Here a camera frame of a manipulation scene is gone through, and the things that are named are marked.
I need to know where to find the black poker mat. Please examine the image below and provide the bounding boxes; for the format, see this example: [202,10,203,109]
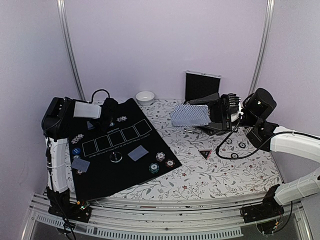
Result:
[68,98,182,201]

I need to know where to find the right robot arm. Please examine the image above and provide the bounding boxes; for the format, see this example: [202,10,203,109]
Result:
[185,88,320,218]

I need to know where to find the left aluminium frame post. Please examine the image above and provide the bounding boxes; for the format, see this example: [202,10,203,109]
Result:
[56,0,86,101]

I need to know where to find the black triangular token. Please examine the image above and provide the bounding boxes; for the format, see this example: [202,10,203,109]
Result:
[198,149,212,160]

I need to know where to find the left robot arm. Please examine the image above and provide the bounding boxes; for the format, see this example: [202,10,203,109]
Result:
[41,97,119,217]

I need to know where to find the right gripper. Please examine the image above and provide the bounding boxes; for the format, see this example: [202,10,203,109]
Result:
[190,91,259,135]

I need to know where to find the white ceramic bowl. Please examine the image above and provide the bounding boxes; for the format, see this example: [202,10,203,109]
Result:
[135,91,155,106]

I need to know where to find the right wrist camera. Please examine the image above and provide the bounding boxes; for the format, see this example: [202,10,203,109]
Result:
[220,93,242,123]

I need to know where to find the blue playing card deck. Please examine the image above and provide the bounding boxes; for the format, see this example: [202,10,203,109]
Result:
[170,104,211,127]

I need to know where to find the blue round button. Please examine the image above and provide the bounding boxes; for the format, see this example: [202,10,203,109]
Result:
[71,147,81,155]

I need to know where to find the clear dealer puck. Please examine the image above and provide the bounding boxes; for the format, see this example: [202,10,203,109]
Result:
[109,151,123,163]

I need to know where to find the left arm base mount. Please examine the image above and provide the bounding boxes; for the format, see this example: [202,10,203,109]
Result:
[48,199,92,223]

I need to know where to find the red poker chip stack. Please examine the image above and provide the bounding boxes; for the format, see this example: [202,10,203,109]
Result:
[230,153,239,159]

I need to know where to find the green poker chip stack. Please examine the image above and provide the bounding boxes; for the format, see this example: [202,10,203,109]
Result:
[238,142,246,149]

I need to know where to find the white chip stack top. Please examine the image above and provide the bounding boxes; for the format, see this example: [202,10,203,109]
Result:
[116,116,128,123]

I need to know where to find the aluminium front rail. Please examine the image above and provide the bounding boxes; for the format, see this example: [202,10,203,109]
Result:
[22,192,308,240]

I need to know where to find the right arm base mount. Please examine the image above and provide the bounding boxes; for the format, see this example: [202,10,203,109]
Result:
[240,203,284,235]

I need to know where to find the right aluminium frame post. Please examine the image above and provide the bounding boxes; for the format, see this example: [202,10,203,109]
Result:
[248,0,275,95]

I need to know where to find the aluminium frame post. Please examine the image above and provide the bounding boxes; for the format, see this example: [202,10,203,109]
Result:
[56,0,86,101]
[248,0,275,95]

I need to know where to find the aluminium poker case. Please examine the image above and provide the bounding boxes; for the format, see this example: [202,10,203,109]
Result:
[184,70,222,104]

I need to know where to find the dealt card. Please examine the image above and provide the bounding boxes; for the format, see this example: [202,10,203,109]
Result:
[127,145,149,162]
[86,121,95,130]
[71,158,90,173]

